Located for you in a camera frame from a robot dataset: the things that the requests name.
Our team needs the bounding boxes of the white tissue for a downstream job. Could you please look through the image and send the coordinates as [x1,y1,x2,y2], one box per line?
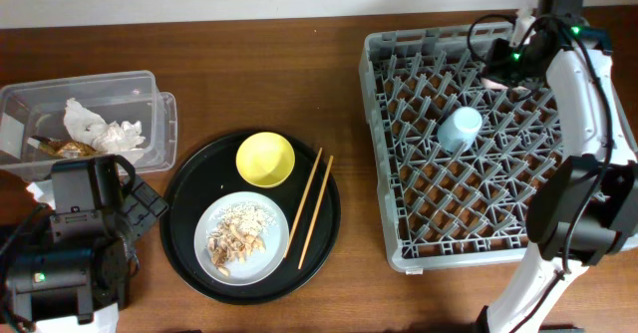
[63,98,146,164]

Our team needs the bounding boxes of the gold foil wrapper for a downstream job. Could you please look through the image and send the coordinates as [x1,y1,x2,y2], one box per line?
[27,136,99,159]

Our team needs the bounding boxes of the light blue cup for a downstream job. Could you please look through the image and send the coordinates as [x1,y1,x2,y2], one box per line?
[437,107,482,154]

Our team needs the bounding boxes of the yellow bowl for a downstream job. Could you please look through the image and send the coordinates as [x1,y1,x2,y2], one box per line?
[235,132,295,188]

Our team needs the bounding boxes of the wooden chopstick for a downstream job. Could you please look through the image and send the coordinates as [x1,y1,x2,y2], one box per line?
[283,148,323,258]
[297,156,334,270]

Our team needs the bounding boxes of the pink cup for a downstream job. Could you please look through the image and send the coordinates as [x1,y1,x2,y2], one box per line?
[480,77,528,93]

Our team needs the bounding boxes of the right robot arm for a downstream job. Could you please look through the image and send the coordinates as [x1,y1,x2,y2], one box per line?
[475,0,637,332]

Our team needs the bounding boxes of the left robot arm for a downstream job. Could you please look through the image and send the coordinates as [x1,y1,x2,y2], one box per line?
[1,155,168,333]

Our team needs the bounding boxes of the clear plastic waste bin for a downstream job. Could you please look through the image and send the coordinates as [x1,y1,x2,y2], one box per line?
[1,71,177,181]

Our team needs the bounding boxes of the grey plastic dishwasher rack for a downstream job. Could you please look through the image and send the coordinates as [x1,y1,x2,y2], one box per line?
[359,22,563,274]

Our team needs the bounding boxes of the food scraps on plate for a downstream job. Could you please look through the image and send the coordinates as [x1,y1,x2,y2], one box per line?
[206,201,275,277]

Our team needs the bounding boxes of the black round tray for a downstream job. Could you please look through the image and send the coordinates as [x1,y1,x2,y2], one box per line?
[159,133,341,305]

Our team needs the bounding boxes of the white plate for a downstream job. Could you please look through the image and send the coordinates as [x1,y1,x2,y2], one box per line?
[193,191,289,286]

